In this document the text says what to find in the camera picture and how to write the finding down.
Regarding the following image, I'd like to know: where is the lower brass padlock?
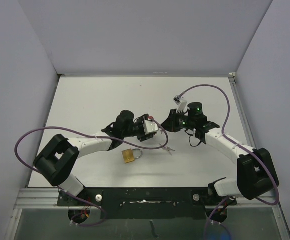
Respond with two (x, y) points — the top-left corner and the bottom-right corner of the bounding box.
(122, 148), (143, 164)

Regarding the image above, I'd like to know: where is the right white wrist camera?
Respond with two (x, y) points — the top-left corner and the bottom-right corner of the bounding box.
(173, 95), (187, 114)

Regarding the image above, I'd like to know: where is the silver key bunch on table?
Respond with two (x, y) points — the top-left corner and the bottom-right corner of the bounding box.
(160, 144), (175, 155)

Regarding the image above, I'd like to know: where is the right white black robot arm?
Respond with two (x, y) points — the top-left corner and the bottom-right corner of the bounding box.
(162, 102), (279, 205)

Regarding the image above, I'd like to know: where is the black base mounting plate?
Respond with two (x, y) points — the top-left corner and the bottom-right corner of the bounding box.
(57, 187), (237, 224)

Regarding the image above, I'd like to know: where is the aluminium frame rail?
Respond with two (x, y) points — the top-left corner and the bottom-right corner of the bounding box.
(228, 72), (290, 240)

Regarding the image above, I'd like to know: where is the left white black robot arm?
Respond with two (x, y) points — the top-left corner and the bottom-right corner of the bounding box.
(34, 110), (158, 206)

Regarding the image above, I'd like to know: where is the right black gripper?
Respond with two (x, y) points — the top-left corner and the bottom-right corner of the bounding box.
(160, 109), (195, 133)

